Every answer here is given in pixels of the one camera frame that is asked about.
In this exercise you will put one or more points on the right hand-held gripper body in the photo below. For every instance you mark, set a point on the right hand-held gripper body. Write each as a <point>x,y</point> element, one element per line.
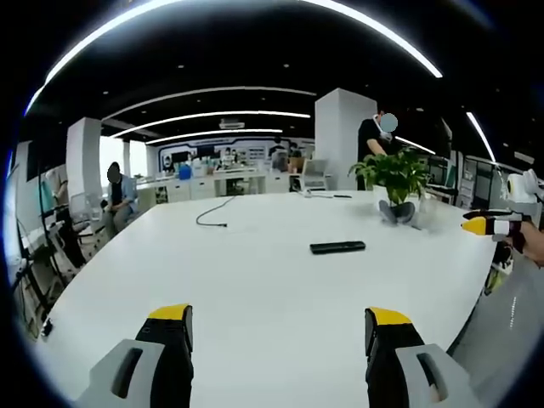
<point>520,191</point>

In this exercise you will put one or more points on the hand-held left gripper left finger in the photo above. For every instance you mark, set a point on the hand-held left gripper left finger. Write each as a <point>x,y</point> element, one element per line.
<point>163,353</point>

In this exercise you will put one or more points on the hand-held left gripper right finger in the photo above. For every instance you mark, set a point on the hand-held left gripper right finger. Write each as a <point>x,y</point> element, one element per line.
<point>395,353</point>

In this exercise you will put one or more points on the black remote control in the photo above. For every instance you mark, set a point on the black remote control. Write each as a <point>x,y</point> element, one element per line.
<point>338,247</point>

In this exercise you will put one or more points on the person's right hand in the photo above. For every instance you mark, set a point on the person's right hand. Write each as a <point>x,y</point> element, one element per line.
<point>534,242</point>

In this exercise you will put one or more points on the green potted plant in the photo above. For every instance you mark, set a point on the green potted plant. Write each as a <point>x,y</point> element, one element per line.
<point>393,183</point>

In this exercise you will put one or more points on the grey office chair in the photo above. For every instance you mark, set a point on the grey office chair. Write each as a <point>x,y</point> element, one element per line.
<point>85,212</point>

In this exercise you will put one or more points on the black tripod stand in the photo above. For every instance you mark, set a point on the black tripod stand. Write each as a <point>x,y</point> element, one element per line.
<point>49,238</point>

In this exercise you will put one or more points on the white pillar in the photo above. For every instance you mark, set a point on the white pillar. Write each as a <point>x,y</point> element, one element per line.
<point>84,157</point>
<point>342,136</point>

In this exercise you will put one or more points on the white cabinet counter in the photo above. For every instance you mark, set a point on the white cabinet counter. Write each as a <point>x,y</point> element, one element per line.
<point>212,185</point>

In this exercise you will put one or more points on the white office chair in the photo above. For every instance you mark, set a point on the white office chair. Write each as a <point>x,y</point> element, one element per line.
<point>315,172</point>

